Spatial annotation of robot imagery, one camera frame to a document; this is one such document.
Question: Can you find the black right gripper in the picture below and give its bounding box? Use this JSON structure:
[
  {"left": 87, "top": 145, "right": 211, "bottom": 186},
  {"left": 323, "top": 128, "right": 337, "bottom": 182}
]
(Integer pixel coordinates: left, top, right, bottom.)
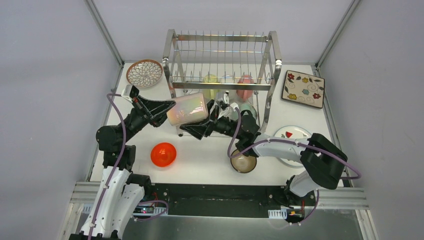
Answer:
[{"left": 179, "top": 100, "right": 242, "bottom": 141}]

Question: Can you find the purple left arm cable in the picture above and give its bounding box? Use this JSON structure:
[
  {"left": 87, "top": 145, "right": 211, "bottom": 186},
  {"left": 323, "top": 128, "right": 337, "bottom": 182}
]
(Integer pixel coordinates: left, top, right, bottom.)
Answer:
[{"left": 86, "top": 93, "right": 170, "bottom": 240}]

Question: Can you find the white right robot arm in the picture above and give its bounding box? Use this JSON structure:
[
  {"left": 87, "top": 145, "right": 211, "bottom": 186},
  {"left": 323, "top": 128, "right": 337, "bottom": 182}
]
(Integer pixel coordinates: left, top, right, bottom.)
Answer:
[{"left": 179, "top": 108, "right": 347, "bottom": 205}]

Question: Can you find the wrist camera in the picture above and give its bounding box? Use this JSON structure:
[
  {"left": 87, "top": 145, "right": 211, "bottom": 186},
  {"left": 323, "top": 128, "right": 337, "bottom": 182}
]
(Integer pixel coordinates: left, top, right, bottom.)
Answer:
[
  {"left": 215, "top": 92, "right": 240, "bottom": 111},
  {"left": 120, "top": 84, "right": 140, "bottom": 102}
]

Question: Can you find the orange plastic bowl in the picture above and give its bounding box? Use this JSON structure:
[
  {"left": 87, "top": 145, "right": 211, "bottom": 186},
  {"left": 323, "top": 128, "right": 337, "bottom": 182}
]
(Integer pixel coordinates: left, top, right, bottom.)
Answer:
[{"left": 150, "top": 142, "right": 177, "bottom": 168}]

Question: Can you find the pink mug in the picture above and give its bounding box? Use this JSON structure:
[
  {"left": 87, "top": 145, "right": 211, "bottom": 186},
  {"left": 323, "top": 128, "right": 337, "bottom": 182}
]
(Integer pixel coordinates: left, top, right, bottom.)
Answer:
[{"left": 236, "top": 74, "right": 256, "bottom": 100}]

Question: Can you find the stainless steel dish rack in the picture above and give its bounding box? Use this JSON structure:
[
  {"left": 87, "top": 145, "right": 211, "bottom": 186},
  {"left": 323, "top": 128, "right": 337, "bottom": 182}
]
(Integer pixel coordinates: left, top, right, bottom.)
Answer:
[{"left": 162, "top": 29, "right": 283, "bottom": 133}]

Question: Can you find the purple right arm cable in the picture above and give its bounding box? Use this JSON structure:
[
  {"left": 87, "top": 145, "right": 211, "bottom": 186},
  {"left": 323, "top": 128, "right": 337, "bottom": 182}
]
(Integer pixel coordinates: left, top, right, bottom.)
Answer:
[{"left": 226, "top": 106, "right": 363, "bottom": 229}]

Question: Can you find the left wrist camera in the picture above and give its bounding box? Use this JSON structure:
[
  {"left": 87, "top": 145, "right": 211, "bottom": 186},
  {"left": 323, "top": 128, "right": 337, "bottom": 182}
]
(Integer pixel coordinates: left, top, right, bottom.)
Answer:
[{"left": 120, "top": 84, "right": 140, "bottom": 102}]

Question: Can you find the square floral plate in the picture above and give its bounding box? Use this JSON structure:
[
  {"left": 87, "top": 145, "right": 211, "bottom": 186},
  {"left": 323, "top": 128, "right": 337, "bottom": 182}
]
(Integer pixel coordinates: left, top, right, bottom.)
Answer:
[{"left": 281, "top": 70, "right": 326, "bottom": 109}]

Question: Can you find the light green mug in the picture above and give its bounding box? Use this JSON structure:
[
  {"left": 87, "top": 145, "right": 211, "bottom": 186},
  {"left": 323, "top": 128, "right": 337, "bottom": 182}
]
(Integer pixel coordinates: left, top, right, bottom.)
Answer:
[{"left": 202, "top": 74, "right": 220, "bottom": 102}]

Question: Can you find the mint green bowl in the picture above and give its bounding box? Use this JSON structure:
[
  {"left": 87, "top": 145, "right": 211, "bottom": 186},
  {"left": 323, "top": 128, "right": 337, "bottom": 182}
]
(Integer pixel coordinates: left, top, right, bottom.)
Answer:
[{"left": 239, "top": 102, "right": 258, "bottom": 120}]

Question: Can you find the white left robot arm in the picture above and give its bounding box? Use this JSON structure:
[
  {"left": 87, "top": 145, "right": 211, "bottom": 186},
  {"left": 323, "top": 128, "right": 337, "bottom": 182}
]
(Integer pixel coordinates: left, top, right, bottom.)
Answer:
[{"left": 69, "top": 95, "right": 176, "bottom": 240}]

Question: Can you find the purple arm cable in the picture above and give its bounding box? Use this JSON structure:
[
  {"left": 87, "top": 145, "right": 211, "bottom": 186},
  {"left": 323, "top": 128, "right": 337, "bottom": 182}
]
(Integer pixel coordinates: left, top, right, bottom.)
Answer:
[
  {"left": 86, "top": 93, "right": 170, "bottom": 240},
  {"left": 226, "top": 106, "right": 363, "bottom": 229}
]

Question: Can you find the white ribbed mug black rim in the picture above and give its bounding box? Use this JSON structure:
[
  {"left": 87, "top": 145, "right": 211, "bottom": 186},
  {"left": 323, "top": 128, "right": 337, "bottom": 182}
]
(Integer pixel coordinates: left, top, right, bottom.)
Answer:
[{"left": 219, "top": 74, "right": 237, "bottom": 103}]

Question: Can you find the beige bowl dark rim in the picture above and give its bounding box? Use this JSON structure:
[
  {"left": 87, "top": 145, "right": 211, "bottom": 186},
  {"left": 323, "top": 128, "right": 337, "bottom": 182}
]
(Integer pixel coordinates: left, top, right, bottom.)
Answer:
[{"left": 230, "top": 154, "right": 257, "bottom": 174}]

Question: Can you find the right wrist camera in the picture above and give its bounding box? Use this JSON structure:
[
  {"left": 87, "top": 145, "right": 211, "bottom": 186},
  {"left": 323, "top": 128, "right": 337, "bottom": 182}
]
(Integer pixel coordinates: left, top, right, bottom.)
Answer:
[{"left": 215, "top": 92, "right": 240, "bottom": 111}]

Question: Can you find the brown floral round plate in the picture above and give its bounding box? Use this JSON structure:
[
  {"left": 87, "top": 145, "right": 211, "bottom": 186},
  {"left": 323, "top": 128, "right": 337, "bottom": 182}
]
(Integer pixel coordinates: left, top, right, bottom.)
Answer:
[{"left": 125, "top": 59, "right": 164, "bottom": 89}]

